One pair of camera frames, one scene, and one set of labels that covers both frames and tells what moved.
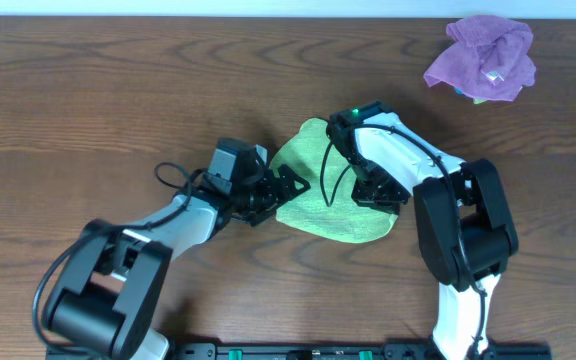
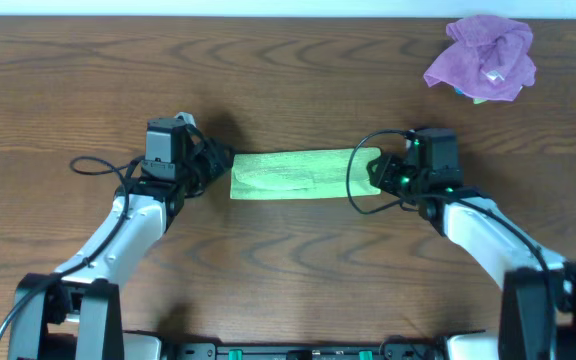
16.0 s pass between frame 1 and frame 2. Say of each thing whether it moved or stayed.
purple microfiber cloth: stayed
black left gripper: moved
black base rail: stayed
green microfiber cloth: moved
